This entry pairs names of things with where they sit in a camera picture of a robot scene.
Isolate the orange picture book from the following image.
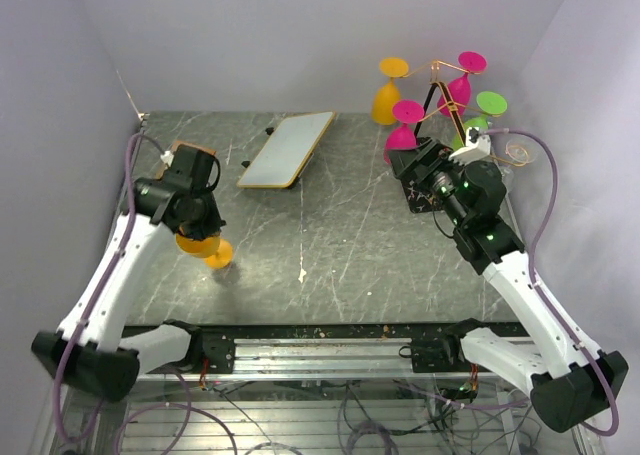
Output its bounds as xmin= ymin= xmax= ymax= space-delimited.
xmin=154 ymin=140 xmax=216 ymax=179

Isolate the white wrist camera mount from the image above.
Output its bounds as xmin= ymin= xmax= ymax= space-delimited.
xmin=160 ymin=150 xmax=174 ymax=167
xmin=449 ymin=127 xmax=491 ymax=166

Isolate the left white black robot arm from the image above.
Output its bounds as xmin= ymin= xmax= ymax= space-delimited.
xmin=31 ymin=143 xmax=233 ymax=402

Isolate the green wine glass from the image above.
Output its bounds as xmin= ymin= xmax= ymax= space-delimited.
xmin=463 ymin=91 xmax=508 ymax=132

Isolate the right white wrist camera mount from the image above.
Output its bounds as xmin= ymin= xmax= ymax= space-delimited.
xmin=449 ymin=127 xmax=491 ymax=166

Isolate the pink wine glass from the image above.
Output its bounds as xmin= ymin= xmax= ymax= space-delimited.
xmin=383 ymin=99 xmax=425 ymax=164
xmin=447 ymin=51 xmax=487 ymax=114

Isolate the yellow wine glass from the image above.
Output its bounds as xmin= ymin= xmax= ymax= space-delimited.
xmin=175 ymin=234 xmax=233 ymax=269
xmin=371 ymin=57 xmax=409 ymax=126

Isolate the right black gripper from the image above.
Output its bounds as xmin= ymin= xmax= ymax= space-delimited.
xmin=386 ymin=137 xmax=469 ymax=228

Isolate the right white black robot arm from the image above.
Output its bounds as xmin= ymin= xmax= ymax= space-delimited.
xmin=388 ymin=140 xmax=629 ymax=433

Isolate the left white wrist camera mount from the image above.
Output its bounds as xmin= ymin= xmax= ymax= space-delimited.
xmin=160 ymin=150 xmax=174 ymax=167

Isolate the floor cable bundle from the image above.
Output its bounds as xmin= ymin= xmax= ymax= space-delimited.
xmin=164 ymin=374 xmax=546 ymax=455

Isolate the yellow framed whiteboard tablet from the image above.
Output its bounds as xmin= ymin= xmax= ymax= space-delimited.
xmin=237 ymin=111 xmax=335 ymax=189

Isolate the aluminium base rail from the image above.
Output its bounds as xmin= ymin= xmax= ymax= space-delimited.
xmin=134 ymin=322 xmax=539 ymax=381

